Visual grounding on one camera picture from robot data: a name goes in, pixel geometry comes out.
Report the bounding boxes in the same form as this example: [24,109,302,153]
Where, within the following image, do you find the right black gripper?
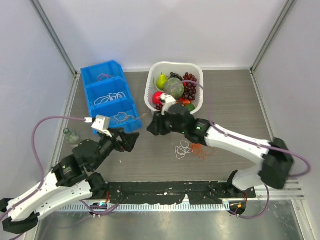
[147,108,187,137]

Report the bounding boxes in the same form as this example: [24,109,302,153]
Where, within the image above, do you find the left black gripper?
[91,127,141,171]

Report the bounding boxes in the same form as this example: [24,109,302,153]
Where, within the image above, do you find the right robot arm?
[147,104,294,198]

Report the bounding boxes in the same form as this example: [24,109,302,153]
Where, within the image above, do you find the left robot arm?
[0,128,140,235]

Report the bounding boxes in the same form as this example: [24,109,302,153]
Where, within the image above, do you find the green lime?
[185,103,195,112]

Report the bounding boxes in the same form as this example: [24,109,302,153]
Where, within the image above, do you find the red yellow cherries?
[176,98,192,106]

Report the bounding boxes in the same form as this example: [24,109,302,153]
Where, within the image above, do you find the small dark grape bunch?
[155,104,163,112]

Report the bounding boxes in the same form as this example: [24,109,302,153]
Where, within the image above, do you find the dark red grape bunch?
[182,72,198,101]

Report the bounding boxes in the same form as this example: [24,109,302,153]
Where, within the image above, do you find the red apple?
[152,91,163,105]

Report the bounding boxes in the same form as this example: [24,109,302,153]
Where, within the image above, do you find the green netted melon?
[163,78,185,100]

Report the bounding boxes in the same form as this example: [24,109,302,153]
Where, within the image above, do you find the green pear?
[155,73,168,91]

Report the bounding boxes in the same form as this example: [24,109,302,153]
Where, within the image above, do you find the white plastic fruit basket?
[144,61,204,114]

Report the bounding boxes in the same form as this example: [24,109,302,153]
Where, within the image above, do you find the blue plastic compartment bin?
[80,60,142,133]

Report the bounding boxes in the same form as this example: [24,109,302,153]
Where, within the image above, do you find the clear glass bottle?
[63,128,81,146]

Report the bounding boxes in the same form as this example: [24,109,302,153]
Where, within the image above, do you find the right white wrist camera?
[159,93,177,116]

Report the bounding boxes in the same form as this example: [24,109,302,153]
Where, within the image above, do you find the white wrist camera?
[84,115,113,138]
[159,93,177,116]

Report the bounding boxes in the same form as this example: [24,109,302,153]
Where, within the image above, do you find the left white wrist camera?
[84,115,113,138]

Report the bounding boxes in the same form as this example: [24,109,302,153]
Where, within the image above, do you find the white slotted cable duct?
[58,202,230,213]

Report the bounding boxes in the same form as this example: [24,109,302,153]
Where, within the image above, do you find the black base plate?
[92,181,256,205]

